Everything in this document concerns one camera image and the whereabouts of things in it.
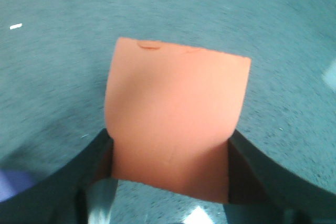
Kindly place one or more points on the orange foam cube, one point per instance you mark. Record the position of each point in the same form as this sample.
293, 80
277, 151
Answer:
170, 110

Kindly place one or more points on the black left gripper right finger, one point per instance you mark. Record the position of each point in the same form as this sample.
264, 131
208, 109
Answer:
263, 191

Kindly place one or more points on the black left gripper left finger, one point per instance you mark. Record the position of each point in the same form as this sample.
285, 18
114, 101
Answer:
45, 201

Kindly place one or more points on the purple foam cube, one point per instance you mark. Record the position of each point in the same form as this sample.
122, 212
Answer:
14, 182

